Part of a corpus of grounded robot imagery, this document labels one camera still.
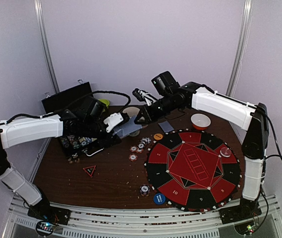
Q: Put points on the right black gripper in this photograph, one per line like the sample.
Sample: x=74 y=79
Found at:
x=152 y=109

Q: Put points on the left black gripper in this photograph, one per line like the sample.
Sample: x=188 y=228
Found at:
x=112 y=129

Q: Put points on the dealt card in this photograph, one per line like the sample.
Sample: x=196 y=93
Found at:
x=165 y=126

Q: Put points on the blue playing card deck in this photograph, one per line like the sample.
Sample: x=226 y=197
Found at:
x=126 y=129

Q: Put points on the orange big blind button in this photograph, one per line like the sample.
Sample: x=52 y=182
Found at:
x=158 y=136

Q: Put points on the red triangular chip holder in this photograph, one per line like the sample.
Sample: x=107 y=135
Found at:
x=90 y=170

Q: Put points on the stack of poker chips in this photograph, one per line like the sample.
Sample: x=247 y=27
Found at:
x=142 y=144

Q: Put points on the clear red round button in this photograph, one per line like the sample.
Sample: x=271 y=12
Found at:
x=225 y=152

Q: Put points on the blue small blind button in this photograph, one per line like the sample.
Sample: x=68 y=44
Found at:
x=159 y=199

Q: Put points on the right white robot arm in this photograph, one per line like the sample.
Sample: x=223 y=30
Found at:
x=253 y=119

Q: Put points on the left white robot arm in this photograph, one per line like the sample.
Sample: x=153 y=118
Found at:
x=19 y=129

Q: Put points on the small card decks in case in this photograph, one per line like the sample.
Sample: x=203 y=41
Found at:
x=84 y=141

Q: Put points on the green plastic bowl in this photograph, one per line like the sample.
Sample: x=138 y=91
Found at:
x=106 y=102

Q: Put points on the front right chip row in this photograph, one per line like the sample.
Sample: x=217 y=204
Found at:
x=74 y=142

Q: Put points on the chip row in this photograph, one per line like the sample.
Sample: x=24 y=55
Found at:
x=74 y=142
x=64 y=141

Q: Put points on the black poker chip case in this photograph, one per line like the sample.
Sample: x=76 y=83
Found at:
x=72 y=97

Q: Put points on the front left chip row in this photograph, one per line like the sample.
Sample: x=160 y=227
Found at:
x=64 y=141

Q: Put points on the white orange bowl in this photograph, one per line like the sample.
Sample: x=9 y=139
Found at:
x=200 y=121

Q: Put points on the white floral ceramic mug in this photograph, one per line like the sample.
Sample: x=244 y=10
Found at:
x=132 y=112

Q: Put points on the loose chip middle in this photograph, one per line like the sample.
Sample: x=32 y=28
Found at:
x=133 y=148

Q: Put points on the loose chip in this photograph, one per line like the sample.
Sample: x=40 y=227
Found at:
x=133 y=148
x=133 y=157

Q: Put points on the loose chip front left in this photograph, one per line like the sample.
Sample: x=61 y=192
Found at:
x=133 y=157

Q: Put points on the round red black poker mat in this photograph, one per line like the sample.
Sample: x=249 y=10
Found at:
x=187 y=167

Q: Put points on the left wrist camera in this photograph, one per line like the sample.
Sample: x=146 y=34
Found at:
x=114 y=120

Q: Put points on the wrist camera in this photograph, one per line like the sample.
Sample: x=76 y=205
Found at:
x=114 y=120
x=144 y=96

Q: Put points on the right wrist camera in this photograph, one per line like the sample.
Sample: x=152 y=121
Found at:
x=144 y=96

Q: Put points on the right aluminium frame post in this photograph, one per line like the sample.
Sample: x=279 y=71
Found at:
x=241 y=47

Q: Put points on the aluminium frame post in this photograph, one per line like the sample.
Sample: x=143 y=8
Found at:
x=241 y=47
x=45 y=44

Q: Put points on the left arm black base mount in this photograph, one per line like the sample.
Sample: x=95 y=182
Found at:
x=49 y=213

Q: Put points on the left aluminium frame post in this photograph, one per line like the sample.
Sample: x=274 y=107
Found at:
x=45 y=44

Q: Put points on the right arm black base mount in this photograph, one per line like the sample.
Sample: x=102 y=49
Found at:
x=245 y=210

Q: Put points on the aluminium front rail base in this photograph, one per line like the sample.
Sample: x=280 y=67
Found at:
x=88 y=222

